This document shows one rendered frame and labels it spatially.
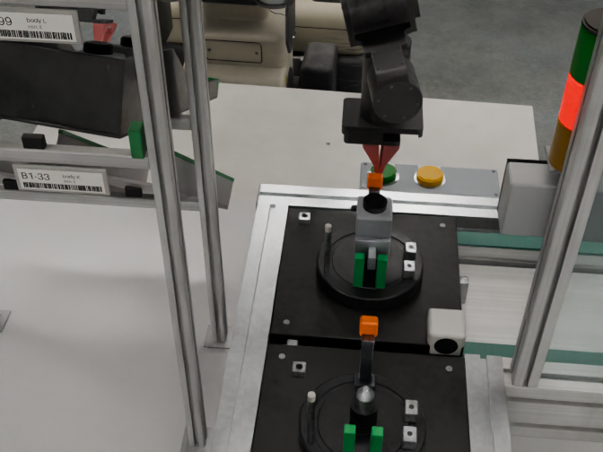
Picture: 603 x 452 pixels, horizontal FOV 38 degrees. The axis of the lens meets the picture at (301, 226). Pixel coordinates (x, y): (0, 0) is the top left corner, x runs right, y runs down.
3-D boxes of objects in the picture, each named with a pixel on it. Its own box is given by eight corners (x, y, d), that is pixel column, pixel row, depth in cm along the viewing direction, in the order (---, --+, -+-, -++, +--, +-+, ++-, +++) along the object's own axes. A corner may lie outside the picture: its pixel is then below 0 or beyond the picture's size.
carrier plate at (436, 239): (288, 217, 127) (288, 205, 125) (454, 227, 125) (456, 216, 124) (268, 343, 109) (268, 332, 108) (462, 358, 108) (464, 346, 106)
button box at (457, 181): (359, 190, 139) (361, 160, 135) (492, 198, 138) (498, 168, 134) (357, 219, 134) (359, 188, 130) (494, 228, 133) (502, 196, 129)
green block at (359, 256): (353, 280, 112) (354, 252, 109) (362, 281, 112) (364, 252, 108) (353, 286, 111) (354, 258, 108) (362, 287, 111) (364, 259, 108)
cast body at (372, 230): (355, 223, 115) (358, 182, 110) (388, 225, 114) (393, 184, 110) (353, 268, 108) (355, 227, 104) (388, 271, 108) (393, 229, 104)
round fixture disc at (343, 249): (320, 232, 122) (320, 221, 120) (421, 239, 121) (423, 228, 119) (312, 306, 111) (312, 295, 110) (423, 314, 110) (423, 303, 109)
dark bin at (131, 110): (119, 82, 110) (122, 22, 108) (217, 98, 108) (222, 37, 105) (-5, 117, 84) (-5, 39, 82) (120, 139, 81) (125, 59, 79)
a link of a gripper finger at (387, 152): (396, 191, 115) (401, 133, 109) (341, 188, 115) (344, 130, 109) (396, 160, 120) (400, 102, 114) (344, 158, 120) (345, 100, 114)
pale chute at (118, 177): (141, 194, 125) (147, 162, 125) (228, 209, 122) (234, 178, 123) (50, 168, 97) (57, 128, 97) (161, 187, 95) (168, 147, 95)
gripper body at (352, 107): (422, 142, 109) (427, 91, 105) (341, 138, 110) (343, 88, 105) (421, 112, 114) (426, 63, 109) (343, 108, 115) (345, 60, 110)
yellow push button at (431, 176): (415, 174, 134) (416, 163, 133) (441, 175, 134) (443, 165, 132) (415, 190, 131) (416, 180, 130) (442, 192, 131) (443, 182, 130)
